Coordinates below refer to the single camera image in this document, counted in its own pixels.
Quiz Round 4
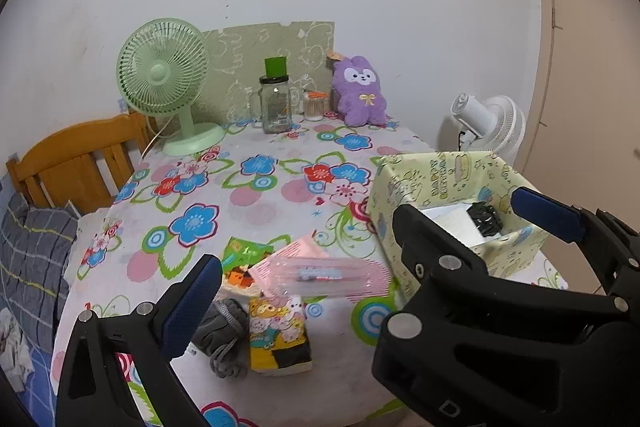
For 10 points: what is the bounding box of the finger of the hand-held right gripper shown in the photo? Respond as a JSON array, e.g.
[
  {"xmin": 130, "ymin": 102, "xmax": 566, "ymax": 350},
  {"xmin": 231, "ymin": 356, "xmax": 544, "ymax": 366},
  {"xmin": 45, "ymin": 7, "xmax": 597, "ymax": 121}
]
[
  {"xmin": 510, "ymin": 186, "xmax": 640, "ymax": 304},
  {"xmin": 391, "ymin": 203, "xmax": 627, "ymax": 316}
]

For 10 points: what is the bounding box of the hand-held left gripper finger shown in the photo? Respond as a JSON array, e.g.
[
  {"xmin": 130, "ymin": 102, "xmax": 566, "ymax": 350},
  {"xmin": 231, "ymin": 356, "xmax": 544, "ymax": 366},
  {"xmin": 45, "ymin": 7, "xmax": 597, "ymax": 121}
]
[{"xmin": 55, "ymin": 253, "xmax": 223, "ymax": 427}]

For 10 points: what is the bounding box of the grey knitted glove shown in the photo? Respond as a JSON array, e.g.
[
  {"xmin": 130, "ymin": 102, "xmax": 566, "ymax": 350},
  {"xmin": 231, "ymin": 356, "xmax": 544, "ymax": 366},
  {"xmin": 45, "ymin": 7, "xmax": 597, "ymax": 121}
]
[{"xmin": 192, "ymin": 298, "xmax": 250, "ymax": 380}]

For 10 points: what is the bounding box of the yellow patterned storage box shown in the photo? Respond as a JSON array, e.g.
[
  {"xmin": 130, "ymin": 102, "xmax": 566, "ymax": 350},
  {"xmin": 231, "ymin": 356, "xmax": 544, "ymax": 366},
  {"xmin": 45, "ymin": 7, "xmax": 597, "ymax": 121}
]
[{"xmin": 367, "ymin": 150, "xmax": 550, "ymax": 309}]

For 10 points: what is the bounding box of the green tissue pack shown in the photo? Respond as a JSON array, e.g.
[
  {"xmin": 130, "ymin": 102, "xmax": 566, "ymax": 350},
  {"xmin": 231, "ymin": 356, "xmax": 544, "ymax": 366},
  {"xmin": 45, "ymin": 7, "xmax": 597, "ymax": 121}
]
[{"xmin": 220, "ymin": 235, "xmax": 292, "ymax": 294}]

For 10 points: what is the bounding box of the yellow cartoon tissue pack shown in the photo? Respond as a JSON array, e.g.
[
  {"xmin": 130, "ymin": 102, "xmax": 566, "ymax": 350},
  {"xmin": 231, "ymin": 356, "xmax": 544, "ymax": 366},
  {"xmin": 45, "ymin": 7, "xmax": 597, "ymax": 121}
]
[{"xmin": 248, "ymin": 294, "xmax": 314, "ymax": 376}]

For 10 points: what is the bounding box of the pink wipes packet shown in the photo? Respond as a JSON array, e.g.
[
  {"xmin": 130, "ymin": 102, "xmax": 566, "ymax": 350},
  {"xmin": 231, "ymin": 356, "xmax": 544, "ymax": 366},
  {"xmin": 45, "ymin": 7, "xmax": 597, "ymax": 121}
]
[{"xmin": 249, "ymin": 234, "xmax": 397, "ymax": 304}]

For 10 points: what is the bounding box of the clear plastic pouch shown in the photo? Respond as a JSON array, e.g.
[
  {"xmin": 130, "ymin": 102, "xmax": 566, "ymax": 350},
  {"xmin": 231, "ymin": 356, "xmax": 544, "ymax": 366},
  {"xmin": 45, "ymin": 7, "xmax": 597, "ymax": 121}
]
[{"xmin": 264, "ymin": 256, "xmax": 375, "ymax": 297}]

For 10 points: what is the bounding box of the white tissue pack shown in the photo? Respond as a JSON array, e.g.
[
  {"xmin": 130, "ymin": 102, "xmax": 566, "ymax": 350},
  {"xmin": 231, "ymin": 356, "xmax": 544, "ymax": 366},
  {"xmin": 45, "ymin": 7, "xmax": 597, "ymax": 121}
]
[{"xmin": 417, "ymin": 204, "xmax": 482, "ymax": 249}]

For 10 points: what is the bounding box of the black small object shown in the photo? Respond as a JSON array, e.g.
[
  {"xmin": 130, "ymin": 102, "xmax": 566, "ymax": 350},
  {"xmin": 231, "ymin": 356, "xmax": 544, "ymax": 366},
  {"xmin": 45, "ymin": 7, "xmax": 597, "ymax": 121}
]
[{"xmin": 465, "ymin": 201, "xmax": 504, "ymax": 237}]

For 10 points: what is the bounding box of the floral tablecloth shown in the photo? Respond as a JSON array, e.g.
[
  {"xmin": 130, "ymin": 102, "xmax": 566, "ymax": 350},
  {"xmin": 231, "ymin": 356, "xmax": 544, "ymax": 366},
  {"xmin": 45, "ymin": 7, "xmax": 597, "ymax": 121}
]
[{"xmin": 50, "ymin": 111, "xmax": 571, "ymax": 427}]

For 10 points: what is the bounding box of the white desk fan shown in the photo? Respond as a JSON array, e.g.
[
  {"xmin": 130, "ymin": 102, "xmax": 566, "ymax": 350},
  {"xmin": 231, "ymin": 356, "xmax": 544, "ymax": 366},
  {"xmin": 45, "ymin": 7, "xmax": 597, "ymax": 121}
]
[{"xmin": 437, "ymin": 92, "xmax": 527, "ymax": 154}]

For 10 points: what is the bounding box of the beige door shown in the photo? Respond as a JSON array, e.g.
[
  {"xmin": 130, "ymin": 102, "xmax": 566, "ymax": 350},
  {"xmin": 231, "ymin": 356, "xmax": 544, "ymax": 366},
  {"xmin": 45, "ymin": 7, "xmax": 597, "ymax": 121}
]
[{"xmin": 524, "ymin": 0, "xmax": 640, "ymax": 298}]

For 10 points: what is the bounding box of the grey plaid pillow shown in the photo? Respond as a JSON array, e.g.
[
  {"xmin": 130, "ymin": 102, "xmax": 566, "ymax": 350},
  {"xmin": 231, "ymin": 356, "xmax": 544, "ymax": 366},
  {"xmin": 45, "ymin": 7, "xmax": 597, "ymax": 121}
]
[{"xmin": 0, "ymin": 191, "xmax": 82, "ymax": 339}]

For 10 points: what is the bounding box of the purple plush bunny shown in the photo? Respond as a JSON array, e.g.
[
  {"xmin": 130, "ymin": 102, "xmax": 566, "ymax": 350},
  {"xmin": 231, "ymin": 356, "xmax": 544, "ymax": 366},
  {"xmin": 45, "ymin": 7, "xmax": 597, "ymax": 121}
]
[{"xmin": 330, "ymin": 54, "xmax": 390, "ymax": 128}]

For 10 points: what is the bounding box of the white grey crumpled cloth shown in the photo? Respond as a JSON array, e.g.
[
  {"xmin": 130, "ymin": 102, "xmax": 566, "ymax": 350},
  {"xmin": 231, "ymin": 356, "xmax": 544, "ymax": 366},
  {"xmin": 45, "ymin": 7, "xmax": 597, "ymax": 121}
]
[{"xmin": 0, "ymin": 307, "xmax": 37, "ymax": 394}]

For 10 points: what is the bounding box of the cotton swab jar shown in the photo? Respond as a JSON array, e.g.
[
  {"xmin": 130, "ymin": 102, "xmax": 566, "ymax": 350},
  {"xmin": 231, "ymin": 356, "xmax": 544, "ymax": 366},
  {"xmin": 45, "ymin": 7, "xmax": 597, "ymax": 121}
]
[{"xmin": 303, "ymin": 91, "xmax": 331, "ymax": 123}]

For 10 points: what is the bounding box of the wooden headboard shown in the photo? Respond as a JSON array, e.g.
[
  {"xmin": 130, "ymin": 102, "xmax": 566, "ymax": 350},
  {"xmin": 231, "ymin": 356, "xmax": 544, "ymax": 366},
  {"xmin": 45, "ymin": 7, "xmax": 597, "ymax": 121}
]
[{"xmin": 5, "ymin": 111, "xmax": 162, "ymax": 210}]

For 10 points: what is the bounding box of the glass jar mug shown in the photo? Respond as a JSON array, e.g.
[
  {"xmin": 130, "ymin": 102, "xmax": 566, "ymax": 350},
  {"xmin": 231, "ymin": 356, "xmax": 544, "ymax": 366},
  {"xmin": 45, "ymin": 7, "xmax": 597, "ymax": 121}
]
[{"xmin": 248, "ymin": 75, "xmax": 301, "ymax": 136}]

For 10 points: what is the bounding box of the green desk fan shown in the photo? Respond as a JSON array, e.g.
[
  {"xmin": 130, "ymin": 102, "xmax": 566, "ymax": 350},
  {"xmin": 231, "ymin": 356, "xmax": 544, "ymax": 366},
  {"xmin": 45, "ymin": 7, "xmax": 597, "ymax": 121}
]
[{"xmin": 116, "ymin": 19, "xmax": 227, "ymax": 157}]

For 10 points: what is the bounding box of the green cup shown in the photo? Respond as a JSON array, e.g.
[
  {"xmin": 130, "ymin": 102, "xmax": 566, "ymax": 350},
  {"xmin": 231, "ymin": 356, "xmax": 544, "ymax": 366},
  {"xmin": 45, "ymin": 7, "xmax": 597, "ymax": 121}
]
[{"xmin": 264, "ymin": 55, "xmax": 290, "ymax": 80}]

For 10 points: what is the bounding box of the green patterned board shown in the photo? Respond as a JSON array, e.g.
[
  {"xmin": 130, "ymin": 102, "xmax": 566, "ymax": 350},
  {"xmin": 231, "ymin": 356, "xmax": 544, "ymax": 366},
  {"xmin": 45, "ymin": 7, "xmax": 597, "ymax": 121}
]
[{"xmin": 202, "ymin": 21, "xmax": 336, "ymax": 128}]

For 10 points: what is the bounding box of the white fan cable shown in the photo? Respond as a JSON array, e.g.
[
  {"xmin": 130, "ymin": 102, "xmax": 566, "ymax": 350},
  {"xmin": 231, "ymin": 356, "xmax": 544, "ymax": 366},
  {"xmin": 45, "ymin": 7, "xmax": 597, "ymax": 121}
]
[{"xmin": 141, "ymin": 116, "xmax": 174, "ymax": 158}]

